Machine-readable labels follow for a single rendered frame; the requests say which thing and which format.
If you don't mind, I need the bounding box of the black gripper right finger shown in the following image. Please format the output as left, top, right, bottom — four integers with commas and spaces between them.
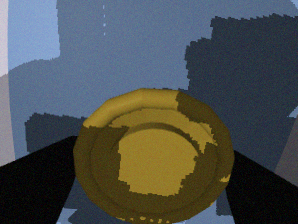
225, 151, 298, 224

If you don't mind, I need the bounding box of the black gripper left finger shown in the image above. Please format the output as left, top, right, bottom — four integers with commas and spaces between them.
0, 136, 78, 224

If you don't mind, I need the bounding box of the yellow round plate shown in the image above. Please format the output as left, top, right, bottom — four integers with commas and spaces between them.
73, 88, 235, 224

